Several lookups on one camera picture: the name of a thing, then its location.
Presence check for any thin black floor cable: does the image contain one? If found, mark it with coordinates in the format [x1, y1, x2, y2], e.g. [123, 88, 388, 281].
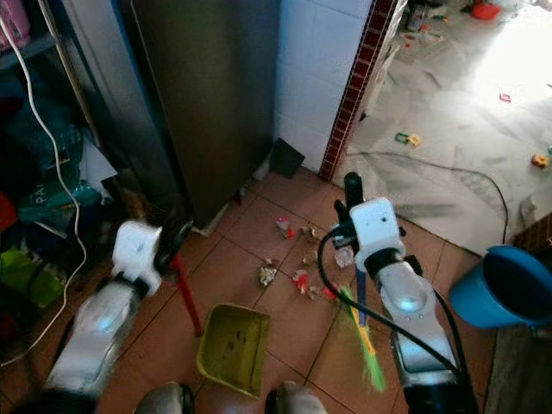
[345, 151, 511, 247]

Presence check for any grey robot leg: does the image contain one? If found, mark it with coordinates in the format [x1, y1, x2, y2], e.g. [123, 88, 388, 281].
[135, 382, 195, 414]
[263, 382, 324, 414]

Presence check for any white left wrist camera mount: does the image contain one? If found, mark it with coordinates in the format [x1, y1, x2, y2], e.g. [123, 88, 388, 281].
[112, 221, 163, 294]

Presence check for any yellow-green dustpan with red handle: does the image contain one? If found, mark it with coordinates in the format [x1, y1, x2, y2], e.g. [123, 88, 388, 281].
[171, 253, 271, 399]

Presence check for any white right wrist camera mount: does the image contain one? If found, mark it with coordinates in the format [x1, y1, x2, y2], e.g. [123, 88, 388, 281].
[349, 197, 405, 270]

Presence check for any bright green plastic bag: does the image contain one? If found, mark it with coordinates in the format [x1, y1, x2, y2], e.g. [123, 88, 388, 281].
[0, 248, 58, 308]

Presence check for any red and white wrapper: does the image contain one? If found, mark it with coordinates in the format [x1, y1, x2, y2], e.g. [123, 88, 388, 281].
[292, 269, 311, 294]
[276, 216, 296, 239]

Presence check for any blue metal shelf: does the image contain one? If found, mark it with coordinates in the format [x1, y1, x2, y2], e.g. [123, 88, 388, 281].
[0, 0, 97, 147]

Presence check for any grey left robot leg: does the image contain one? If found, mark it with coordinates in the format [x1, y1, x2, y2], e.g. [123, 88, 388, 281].
[135, 382, 195, 414]

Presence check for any white power cable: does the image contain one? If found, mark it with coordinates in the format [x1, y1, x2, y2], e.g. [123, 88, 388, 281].
[0, 17, 89, 367]

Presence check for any blue plastic bucket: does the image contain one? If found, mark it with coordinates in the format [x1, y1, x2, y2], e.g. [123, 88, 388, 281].
[448, 245, 552, 330]

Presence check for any pink plastic basket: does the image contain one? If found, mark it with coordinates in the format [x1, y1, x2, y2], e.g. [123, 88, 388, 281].
[0, 0, 32, 49]

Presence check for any red plastic basin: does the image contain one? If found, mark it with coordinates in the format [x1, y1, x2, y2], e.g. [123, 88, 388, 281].
[472, 0, 503, 21]

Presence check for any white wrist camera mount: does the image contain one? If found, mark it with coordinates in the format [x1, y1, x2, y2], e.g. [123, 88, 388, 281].
[349, 197, 405, 270]
[112, 221, 163, 294]

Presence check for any teal printed bag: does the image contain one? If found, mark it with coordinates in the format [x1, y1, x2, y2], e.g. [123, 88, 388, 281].
[17, 181, 101, 230]

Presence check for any grey right robot leg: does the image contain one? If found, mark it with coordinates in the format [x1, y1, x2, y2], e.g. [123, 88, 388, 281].
[263, 382, 324, 414]

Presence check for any blue-handled broom with green bristles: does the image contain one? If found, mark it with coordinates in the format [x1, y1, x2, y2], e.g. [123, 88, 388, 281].
[339, 172, 389, 393]

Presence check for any green and yellow toy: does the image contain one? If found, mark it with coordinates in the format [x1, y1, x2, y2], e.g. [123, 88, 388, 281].
[394, 131, 423, 148]

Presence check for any white paper sheet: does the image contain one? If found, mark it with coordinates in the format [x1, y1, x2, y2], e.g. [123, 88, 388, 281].
[82, 142, 118, 187]

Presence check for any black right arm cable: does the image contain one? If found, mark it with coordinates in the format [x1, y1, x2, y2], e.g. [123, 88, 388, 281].
[316, 226, 471, 380]

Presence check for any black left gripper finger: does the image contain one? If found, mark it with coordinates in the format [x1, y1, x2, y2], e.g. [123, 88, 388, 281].
[164, 220, 193, 257]

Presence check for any crumpled grey paper ball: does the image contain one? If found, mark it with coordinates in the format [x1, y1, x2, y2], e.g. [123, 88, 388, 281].
[256, 265, 278, 287]

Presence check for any grey steel refrigerator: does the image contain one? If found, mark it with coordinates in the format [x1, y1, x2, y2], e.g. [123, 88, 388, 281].
[43, 0, 282, 230]

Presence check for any red plastic container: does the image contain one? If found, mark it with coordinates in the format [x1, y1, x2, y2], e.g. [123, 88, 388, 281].
[0, 193, 19, 232]

